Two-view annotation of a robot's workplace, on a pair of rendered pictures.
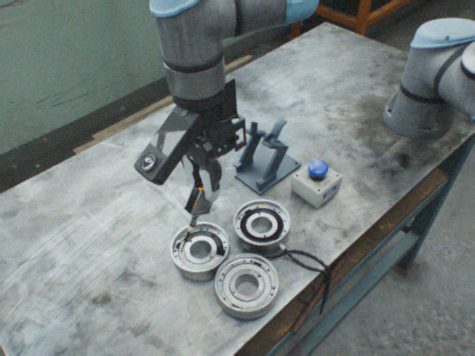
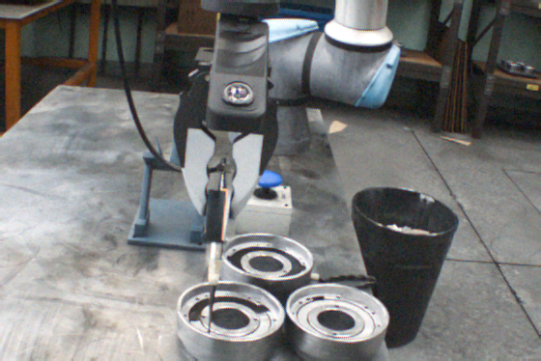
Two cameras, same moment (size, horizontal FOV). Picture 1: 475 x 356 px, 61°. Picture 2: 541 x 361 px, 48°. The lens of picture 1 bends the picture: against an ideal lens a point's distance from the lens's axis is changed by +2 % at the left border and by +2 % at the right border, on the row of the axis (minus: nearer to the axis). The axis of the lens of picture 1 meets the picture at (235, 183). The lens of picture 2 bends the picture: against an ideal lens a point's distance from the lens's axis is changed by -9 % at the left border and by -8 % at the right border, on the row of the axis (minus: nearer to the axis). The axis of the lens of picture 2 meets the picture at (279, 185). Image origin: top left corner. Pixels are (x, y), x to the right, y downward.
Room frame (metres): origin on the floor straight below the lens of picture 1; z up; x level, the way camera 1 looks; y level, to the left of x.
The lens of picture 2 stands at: (0.08, 0.50, 1.20)
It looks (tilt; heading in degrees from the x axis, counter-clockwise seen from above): 23 degrees down; 304
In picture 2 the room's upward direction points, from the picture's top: 8 degrees clockwise
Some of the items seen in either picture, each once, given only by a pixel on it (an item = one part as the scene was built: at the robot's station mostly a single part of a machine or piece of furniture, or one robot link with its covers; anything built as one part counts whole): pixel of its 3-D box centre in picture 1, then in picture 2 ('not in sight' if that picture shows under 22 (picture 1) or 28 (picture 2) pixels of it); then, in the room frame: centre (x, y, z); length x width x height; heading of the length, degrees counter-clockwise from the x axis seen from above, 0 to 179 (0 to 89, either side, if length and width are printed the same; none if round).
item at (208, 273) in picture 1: (201, 252); (229, 324); (0.40, 0.07, 0.82); 0.10 x 0.10 x 0.04
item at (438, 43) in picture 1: (442, 56); (284, 54); (0.74, -0.45, 0.97); 0.13 x 0.12 x 0.14; 17
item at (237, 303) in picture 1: (247, 286); (334, 326); (0.33, -0.01, 0.82); 0.08 x 0.08 x 0.02
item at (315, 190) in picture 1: (317, 181); (263, 207); (0.55, -0.17, 0.82); 0.08 x 0.07 x 0.05; 128
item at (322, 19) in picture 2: not in sight; (291, 22); (2.51, -3.03, 0.56); 0.52 x 0.38 x 0.22; 35
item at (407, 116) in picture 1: (422, 101); (272, 115); (0.75, -0.45, 0.85); 0.15 x 0.15 x 0.10
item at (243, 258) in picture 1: (247, 286); (334, 326); (0.33, -0.01, 0.82); 0.10 x 0.10 x 0.04
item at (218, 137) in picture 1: (207, 120); (234, 58); (0.46, 0.03, 1.07); 0.09 x 0.08 x 0.12; 129
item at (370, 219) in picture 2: not in sight; (391, 269); (0.75, -1.21, 0.21); 0.34 x 0.34 x 0.43
